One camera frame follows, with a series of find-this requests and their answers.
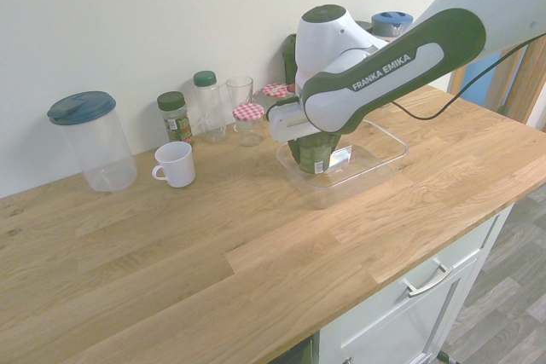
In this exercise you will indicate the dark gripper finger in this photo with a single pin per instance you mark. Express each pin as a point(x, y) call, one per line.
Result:
point(294, 151)
point(335, 141)

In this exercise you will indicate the clear bottle green cap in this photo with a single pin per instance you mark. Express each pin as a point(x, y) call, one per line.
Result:
point(209, 104)

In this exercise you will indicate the white kitchen cabinet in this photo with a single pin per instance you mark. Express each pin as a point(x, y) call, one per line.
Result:
point(384, 325)

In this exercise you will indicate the wrist camera red mount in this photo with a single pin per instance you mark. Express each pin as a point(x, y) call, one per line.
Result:
point(292, 89)

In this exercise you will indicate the dark green Vega tub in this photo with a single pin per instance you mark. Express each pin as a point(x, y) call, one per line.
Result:
point(366, 27)

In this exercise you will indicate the labelled spice jar green lid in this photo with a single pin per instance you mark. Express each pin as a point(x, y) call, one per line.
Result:
point(177, 121)

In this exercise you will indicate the clear canister teal lid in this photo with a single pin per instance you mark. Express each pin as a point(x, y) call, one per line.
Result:
point(98, 142)

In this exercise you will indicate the white plastic mug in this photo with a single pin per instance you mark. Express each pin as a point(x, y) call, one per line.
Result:
point(177, 165)

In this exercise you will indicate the blue door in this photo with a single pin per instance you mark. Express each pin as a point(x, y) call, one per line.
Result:
point(482, 82)

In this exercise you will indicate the glass jar red checkered lid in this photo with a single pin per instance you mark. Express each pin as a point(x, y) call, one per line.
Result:
point(248, 119)
point(275, 90)

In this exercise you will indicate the dark green shaker bottle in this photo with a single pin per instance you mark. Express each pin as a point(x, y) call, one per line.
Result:
point(289, 61)

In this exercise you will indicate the black tripod leg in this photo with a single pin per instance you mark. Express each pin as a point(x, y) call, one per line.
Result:
point(448, 357)

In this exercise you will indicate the clear rectangular plastic container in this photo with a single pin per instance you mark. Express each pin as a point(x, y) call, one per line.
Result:
point(375, 163)

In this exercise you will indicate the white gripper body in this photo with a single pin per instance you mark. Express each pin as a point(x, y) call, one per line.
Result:
point(286, 125)

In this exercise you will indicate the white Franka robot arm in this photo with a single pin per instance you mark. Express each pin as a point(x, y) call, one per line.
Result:
point(384, 74)

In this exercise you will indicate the tall clear drinking glass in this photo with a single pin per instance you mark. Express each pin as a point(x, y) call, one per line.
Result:
point(239, 91)

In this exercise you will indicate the dark green labelled jar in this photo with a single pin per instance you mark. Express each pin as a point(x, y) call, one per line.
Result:
point(315, 155)

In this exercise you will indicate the clear canister blue lid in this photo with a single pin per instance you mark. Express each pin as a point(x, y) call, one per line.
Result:
point(390, 23)

